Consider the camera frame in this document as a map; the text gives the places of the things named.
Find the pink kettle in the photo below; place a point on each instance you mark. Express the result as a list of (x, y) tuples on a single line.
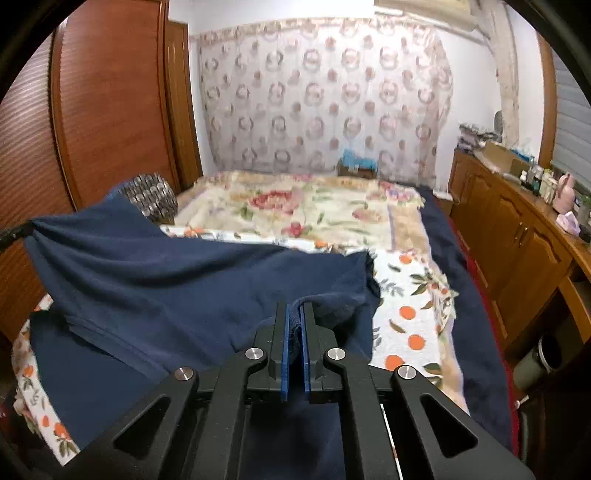
[(565, 194)]

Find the grey window blind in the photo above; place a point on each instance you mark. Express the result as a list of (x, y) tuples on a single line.
[(572, 149)]

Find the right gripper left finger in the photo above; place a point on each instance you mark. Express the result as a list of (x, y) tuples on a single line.
[(192, 425)]

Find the orange print white blanket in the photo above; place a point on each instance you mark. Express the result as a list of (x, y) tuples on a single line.
[(417, 308)]

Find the patterned lace curtain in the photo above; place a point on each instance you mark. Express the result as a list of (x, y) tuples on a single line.
[(296, 96)]

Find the cardboard box on sideboard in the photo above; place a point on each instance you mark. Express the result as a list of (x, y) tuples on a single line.
[(500, 160)]

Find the navy bed sheet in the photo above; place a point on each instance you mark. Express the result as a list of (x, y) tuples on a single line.
[(485, 380)]

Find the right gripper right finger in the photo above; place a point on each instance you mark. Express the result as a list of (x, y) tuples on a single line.
[(397, 424)]

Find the floral cream bedspread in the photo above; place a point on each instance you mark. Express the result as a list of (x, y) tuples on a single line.
[(335, 210)]

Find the cardboard box blue contents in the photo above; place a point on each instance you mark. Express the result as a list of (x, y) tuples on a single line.
[(353, 165)]

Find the navy blue t-shirt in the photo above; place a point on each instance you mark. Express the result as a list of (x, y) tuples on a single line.
[(131, 305)]

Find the wooden louvered wardrobe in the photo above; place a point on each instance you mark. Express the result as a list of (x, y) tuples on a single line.
[(103, 94)]

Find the navy patterned silk garment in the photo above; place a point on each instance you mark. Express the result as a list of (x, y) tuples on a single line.
[(152, 195)]

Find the wooden sideboard cabinet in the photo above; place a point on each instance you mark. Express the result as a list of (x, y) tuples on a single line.
[(522, 256)]

